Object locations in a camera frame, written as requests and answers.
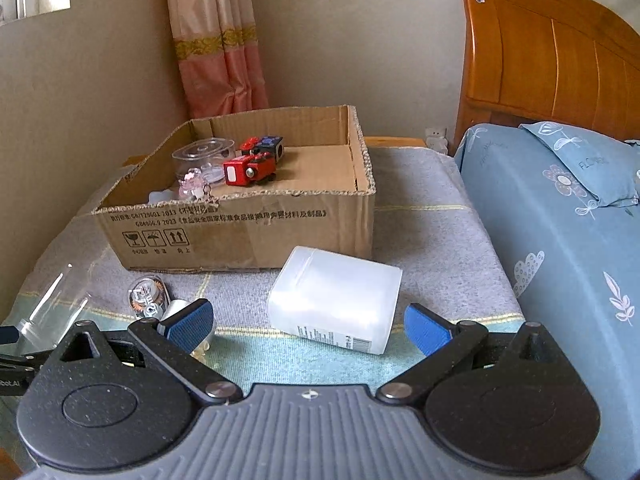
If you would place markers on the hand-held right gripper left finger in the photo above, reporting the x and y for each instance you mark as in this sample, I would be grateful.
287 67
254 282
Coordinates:
190 322

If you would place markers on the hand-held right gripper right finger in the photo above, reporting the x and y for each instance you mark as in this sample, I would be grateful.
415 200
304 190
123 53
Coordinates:
425 327

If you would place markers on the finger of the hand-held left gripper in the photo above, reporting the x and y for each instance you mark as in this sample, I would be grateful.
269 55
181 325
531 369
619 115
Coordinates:
20 359
7 336

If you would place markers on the white rectangular plastic container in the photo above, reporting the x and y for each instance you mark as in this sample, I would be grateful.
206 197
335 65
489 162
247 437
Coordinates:
335 295

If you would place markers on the cardboard box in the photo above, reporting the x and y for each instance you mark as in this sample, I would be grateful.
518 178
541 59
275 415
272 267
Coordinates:
240 240

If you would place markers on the clear plastic jar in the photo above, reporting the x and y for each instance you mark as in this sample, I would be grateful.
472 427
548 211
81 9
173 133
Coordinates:
200 152

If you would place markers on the black toy train red wheels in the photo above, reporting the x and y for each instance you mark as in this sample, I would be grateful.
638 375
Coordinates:
270 144

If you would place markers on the capsule bottle silver lid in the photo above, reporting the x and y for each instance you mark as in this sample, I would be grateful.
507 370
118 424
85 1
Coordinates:
145 297

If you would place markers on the blue floral bedsheet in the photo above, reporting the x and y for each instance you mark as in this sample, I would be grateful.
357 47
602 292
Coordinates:
550 285

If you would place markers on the wooden table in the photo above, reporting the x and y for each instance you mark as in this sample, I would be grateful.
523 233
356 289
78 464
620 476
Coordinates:
395 142

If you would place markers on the blue floral pillow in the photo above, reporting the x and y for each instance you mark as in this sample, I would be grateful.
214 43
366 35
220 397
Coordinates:
590 165

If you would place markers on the wooden bed headboard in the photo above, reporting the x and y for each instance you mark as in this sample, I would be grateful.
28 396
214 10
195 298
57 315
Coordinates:
540 70

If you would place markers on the pink curtain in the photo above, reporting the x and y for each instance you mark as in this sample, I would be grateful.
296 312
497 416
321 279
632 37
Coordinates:
220 35

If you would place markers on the white wall socket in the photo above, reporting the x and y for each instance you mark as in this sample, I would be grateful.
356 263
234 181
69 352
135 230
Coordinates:
436 137

